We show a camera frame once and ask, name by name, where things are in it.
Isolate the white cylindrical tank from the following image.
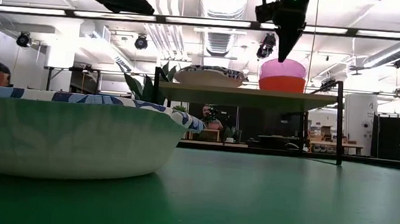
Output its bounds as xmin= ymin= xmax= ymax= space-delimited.
xmin=340 ymin=91 xmax=379 ymax=157

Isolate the orange plastic bowl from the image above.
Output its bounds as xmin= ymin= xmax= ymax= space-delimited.
xmin=258 ymin=73 xmax=307 ymax=95

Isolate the large blue patterned paper bowl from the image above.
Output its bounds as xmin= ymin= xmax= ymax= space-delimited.
xmin=0 ymin=85 xmax=208 ymax=192

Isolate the purple plastic bowl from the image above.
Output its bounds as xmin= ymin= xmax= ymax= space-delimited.
xmin=259 ymin=56 xmax=308 ymax=82

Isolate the black overhead light bar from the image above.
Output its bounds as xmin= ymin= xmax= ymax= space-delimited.
xmin=0 ymin=0 xmax=400 ymax=49

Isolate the low wooden table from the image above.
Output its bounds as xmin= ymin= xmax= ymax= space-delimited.
xmin=307 ymin=138 xmax=365 ymax=158

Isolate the tall green leafy plant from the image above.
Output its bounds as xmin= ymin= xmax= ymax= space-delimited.
xmin=115 ymin=57 xmax=178 ymax=107

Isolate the seated person behind shelf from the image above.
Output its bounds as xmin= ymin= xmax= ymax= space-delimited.
xmin=200 ymin=103 xmax=226 ymax=132

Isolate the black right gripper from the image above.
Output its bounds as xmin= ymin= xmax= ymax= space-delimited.
xmin=250 ymin=0 xmax=312 ymax=65

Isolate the wooden shelf with black frame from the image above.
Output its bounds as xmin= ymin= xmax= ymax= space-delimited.
xmin=148 ymin=64 xmax=350 ymax=166

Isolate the small blue patterned paper bowl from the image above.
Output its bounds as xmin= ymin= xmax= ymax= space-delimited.
xmin=173 ymin=62 xmax=248 ymax=90

